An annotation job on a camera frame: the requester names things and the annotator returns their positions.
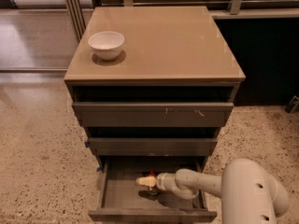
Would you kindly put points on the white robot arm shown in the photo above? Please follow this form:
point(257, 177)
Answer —
point(248, 193)

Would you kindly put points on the grey drawer cabinet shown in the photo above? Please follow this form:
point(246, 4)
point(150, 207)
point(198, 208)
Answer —
point(169, 55)

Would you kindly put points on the small dark floor object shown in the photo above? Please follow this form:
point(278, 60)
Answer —
point(292, 105)

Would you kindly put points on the red coke can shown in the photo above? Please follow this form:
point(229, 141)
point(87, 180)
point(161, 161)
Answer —
point(152, 188)

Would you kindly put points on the white ceramic bowl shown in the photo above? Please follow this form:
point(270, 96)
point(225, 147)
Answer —
point(106, 45)

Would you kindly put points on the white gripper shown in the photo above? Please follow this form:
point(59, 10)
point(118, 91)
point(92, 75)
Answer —
point(163, 181)

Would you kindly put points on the grey top drawer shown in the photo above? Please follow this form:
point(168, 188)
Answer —
point(152, 114)

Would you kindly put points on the grey open bottom drawer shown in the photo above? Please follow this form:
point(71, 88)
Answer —
point(122, 200)

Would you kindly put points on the grey middle drawer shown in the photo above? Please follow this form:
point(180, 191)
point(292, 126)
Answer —
point(152, 146)

